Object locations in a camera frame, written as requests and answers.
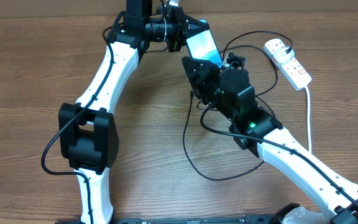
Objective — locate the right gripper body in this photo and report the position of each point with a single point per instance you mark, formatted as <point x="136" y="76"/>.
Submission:
<point x="208" y="89"/>

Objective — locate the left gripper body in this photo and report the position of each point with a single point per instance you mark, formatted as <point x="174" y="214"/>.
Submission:
<point x="174" y="28"/>

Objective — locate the Samsung Galaxy smartphone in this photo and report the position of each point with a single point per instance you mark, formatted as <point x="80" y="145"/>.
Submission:
<point x="203" y="46"/>

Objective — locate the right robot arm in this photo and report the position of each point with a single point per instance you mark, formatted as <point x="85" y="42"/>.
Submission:
<point x="253" y="128"/>

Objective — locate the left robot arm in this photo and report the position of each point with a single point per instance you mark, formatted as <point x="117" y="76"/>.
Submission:
<point x="88" y="134"/>

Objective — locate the white charger plug adapter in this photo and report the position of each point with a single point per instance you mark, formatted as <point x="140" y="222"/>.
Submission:
<point x="284" y="55"/>

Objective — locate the white power strip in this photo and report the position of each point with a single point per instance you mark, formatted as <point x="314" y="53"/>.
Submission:
<point x="293" y="71"/>

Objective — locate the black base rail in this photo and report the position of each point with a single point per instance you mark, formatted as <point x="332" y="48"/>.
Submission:
<point x="247" y="219"/>

